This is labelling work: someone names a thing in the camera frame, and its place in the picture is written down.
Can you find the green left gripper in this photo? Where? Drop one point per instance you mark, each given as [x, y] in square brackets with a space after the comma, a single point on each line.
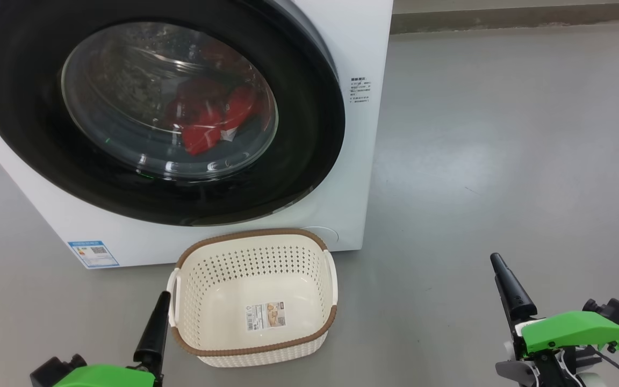
[105, 376]

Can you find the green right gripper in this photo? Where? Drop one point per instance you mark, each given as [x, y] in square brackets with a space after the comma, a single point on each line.
[573, 330]

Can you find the red and white garment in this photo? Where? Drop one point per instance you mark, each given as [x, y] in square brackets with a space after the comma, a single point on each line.
[202, 134]

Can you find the washing machine door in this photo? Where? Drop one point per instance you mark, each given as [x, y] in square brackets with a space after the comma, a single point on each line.
[30, 134]

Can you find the printed product label sticker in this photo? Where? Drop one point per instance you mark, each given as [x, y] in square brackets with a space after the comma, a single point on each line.
[265, 316]

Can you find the cream laundry basket brown rim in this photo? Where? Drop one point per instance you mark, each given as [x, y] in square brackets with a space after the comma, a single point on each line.
[266, 279]

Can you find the white front-load washing machine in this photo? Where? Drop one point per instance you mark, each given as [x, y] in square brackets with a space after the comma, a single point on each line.
[352, 161]

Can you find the blue energy label sticker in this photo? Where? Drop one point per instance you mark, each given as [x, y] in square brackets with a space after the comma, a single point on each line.
[93, 253]

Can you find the grey skirting board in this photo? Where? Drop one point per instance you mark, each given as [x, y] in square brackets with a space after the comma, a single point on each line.
[503, 21]

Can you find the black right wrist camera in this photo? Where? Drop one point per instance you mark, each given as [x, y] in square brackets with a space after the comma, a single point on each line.
[618, 314]

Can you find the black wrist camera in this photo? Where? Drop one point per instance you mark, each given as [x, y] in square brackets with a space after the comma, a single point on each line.
[618, 314]
[51, 372]

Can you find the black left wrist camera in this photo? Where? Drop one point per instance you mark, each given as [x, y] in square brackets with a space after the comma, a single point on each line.
[51, 372]

